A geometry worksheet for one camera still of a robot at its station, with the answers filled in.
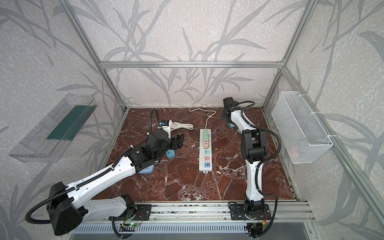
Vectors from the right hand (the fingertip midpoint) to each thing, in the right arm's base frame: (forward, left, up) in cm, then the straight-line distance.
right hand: (229, 113), depth 104 cm
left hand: (-25, +30, +15) cm, 42 cm away
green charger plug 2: (-18, +17, -2) cm, 25 cm away
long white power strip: (-30, +17, -8) cm, 35 cm away
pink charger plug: (-23, +17, -3) cm, 29 cm away
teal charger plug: (-4, -1, -8) cm, 10 cm away
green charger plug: (-9, +17, -9) cm, 21 cm away
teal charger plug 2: (-9, -7, -9) cm, 15 cm away
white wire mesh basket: (-36, -24, +26) cm, 50 cm away
